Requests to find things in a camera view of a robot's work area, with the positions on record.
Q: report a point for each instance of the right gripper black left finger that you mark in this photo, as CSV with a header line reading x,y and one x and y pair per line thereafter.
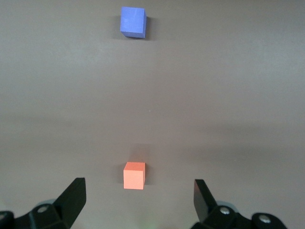
x,y
71,202

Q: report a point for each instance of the purple foam block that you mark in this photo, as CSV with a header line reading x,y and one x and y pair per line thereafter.
x,y
132,21

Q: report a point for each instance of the orange foam block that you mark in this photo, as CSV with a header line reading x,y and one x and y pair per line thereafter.
x,y
134,176

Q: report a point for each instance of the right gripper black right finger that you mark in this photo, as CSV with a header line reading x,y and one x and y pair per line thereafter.
x,y
205,205

